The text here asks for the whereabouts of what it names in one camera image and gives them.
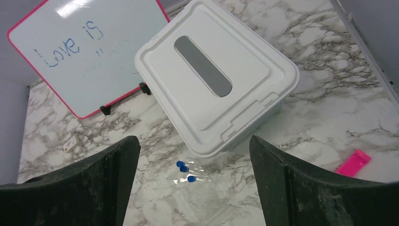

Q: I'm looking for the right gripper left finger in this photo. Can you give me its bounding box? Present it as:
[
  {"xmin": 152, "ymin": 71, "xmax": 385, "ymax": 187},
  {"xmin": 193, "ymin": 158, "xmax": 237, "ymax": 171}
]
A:
[{"xmin": 0, "ymin": 136, "xmax": 141, "ymax": 226}]

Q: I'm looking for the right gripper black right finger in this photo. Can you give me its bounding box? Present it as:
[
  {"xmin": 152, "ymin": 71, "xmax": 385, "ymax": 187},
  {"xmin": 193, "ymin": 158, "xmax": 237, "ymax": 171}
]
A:
[{"xmin": 249, "ymin": 136, "xmax": 399, "ymax": 226}]

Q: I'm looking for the blue capped tube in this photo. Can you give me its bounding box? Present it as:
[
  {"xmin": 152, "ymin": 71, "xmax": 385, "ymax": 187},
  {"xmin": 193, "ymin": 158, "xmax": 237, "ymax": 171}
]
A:
[
  {"xmin": 177, "ymin": 166, "xmax": 204, "ymax": 175},
  {"xmin": 173, "ymin": 175, "xmax": 212, "ymax": 185},
  {"xmin": 176, "ymin": 161, "xmax": 195, "ymax": 169}
]

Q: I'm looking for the white bin lid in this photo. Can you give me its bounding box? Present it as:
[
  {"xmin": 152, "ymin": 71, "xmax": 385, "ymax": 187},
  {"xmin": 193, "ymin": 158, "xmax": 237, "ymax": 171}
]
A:
[{"xmin": 135, "ymin": 0, "xmax": 300, "ymax": 158}]

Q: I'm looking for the small white label card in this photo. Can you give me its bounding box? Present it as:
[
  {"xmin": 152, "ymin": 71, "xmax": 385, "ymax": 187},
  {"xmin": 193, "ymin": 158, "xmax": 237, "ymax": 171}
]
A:
[{"xmin": 63, "ymin": 135, "xmax": 80, "ymax": 153}]

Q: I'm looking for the pink highlighter marker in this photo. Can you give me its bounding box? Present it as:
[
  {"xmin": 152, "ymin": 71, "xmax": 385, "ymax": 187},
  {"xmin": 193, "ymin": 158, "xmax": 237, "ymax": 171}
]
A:
[{"xmin": 335, "ymin": 149, "xmax": 372, "ymax": 177}]

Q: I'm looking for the pink framed whiteboard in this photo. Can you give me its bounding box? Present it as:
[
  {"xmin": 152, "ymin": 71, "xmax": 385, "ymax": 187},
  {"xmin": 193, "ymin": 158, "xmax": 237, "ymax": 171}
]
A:
[{"xmin": 7, "ymin": 0, "xmax": 169, "ymax": 119}]

